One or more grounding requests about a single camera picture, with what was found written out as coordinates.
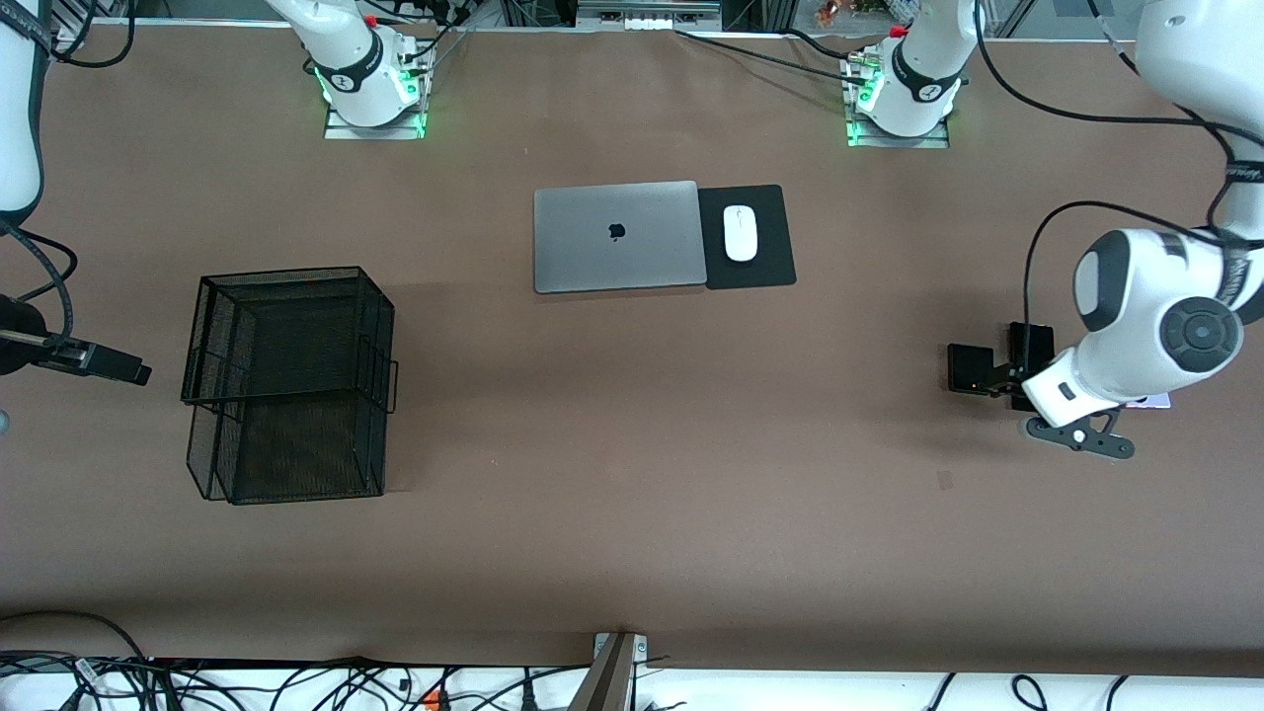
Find grey power strip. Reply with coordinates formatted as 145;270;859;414
578;0;722;29

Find thin black cable bundle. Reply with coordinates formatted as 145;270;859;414
380;0;497;62

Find tall black smartphone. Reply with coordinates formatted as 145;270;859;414
1007;321;1058;413

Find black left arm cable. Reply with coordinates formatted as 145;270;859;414
968;0;1264;333

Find small black flip phone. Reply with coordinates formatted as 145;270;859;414
946;342;996;397

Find tangled black floor cables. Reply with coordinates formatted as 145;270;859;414
0;650;593;711

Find silver closed laptop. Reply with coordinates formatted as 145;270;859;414
533;180;708;295

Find long black table cable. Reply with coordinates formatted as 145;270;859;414
674;28;870;85

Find black mouse pad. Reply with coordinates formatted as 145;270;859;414
697;184;798;291

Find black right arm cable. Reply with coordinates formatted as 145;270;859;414
0;0;135;343

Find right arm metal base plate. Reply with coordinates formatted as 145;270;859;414
324;99;428;141

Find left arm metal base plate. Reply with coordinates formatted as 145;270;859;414
846;114;951;150

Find white computer mouse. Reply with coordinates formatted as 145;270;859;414
723;204;759;264

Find short black table cable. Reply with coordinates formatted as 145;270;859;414
785;28;860;62

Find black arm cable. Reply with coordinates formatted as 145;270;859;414
0;0;135;343
968;0;1264;333

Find black looping floor cable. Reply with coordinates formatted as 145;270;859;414
0;610;149;682

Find black wire mesh organizer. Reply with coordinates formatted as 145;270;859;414
181;265;400;507

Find aluminium camera mount pole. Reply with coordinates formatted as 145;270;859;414
568;632;650;711

